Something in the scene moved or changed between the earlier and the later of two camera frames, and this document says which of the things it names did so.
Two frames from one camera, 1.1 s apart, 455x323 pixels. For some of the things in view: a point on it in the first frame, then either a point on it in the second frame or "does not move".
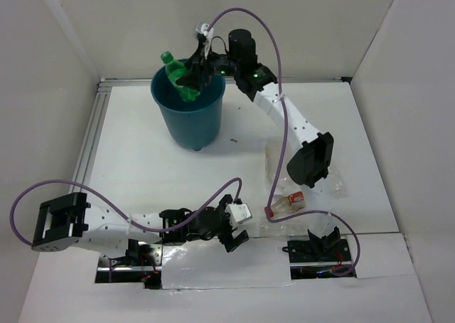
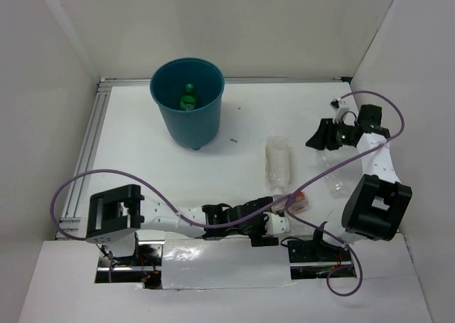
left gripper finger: x=222 y=205 → x=279 y=208
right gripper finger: x=198 y=57 → x=318 y=140
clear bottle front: x=291 y=229 does not move
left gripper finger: x=235 y=239 → x=259 y=240
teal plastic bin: x=191 y=124 does not move
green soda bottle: x=175 y=68 → x=188 y=101
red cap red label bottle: x=294 y=202 does not move
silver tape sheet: x=257 y=262 does not move
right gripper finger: x=193 y=77 → x=331 y=141
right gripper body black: x=222 y=65 → x=343 y=131
